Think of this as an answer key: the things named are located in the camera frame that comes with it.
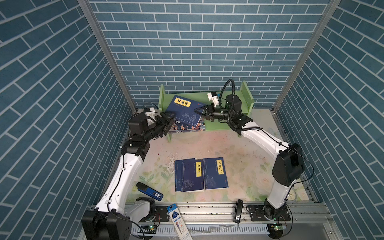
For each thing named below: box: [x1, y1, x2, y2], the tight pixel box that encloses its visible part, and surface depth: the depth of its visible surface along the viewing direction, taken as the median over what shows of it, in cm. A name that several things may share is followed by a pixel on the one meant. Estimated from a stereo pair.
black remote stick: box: [233, 199, 244, 224], surface depth 73 cm
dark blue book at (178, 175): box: [174, 159, 183, 192], surface depth 88 cm
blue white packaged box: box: [166, 203, 193, 240], surface depth 71 cm
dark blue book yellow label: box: [181, 158, 204, 192], surface depth 86 cm
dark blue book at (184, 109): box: [166, 95, 206, 126], surface depth 77 cm
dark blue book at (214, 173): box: [202, 157, 229, 190], surface depth 88 cm
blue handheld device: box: [136, 182, 164, 202], surface depth 80 cm
